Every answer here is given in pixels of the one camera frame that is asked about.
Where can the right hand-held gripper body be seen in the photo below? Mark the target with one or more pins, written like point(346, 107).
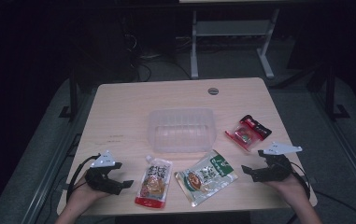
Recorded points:
point(278, 169)

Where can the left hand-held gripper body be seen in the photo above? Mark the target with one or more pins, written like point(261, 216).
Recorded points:
point(99, 182)

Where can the white red spout pouch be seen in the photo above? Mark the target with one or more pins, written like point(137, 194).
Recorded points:
point(153, 183)

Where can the person's left hand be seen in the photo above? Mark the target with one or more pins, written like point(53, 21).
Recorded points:
point(83, 193)

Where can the person's right hand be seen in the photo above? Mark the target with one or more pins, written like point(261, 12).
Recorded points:
point(291, 188)

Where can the red black snack packet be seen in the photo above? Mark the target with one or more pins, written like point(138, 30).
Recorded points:
point(247, 132)

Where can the green white sauce packet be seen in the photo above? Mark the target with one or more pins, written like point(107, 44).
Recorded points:
point(205, 177)

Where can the clear plastic container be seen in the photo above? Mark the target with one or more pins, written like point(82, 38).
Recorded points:
point(182, 130)

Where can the grey table grommet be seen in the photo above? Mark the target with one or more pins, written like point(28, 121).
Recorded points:
point(213, 91)

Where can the black metal stand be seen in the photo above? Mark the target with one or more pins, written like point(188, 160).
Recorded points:
point(73, 96)
point(330, 93)

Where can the metal floor rail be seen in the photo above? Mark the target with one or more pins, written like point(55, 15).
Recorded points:
point(46, 183)
point(350, 161)

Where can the white desk frame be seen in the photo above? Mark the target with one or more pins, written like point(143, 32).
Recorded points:
point(231, 28)

